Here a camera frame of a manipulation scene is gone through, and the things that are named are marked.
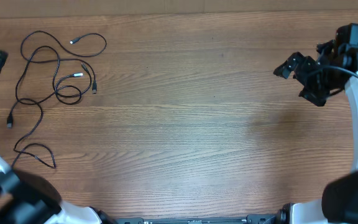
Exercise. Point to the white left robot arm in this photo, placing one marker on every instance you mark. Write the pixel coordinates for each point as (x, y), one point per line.
(34, 199)

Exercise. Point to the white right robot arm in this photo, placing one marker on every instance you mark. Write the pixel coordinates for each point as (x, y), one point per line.
(339, 202)

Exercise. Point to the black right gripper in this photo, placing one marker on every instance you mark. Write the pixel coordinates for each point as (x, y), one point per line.
(302, 68)

